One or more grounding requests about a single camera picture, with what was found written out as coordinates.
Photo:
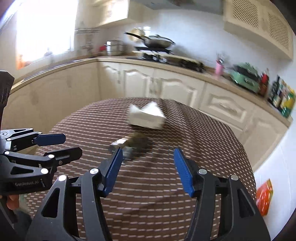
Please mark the orange packet on wall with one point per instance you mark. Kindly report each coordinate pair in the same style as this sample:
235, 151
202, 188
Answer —
264, 195

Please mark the person's left hand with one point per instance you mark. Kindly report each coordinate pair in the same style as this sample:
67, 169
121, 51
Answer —
13, 202

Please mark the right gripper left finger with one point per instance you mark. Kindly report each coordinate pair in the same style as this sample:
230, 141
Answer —
109, 171

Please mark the black wok with lid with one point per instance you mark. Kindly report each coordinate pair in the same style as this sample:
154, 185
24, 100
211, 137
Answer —
155, 41

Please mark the green yellow bottle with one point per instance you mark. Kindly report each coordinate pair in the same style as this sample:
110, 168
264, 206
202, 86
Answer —
288, 104

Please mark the pink utensil holder cup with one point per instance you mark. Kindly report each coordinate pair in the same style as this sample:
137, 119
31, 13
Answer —
219, 67

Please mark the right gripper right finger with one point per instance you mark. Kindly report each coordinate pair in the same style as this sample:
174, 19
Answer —
185, 171

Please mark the hanging utensil rack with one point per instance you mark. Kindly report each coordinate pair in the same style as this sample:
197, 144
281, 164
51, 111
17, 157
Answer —
88, 34

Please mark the white tissue pack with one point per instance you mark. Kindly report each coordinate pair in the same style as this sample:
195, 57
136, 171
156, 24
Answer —
150, 116

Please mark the black gas stove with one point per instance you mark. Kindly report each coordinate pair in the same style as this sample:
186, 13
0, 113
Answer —
165, 56

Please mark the grey range hood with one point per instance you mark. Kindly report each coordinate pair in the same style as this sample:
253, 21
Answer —
210, 6

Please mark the kitchen window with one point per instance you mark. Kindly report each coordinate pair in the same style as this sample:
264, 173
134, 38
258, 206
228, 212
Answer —
44, 28

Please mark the green electric grill appliance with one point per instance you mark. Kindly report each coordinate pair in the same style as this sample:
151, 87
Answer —
245, 75

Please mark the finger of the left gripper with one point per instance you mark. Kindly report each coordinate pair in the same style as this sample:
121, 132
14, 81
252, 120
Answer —
49, 139

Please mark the red cap soda bottle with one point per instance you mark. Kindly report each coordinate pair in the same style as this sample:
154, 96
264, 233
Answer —
264, 81

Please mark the steel stock pot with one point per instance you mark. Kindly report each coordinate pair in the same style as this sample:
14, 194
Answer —
115, 48

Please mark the brown polka dot tablecloth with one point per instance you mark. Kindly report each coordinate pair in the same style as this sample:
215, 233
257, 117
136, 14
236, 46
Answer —
148, 201

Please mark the dark trash scrap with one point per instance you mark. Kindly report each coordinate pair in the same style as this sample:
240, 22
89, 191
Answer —
132, 146

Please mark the dark sauce bottle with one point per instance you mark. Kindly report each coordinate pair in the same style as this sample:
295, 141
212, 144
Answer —
274, 89

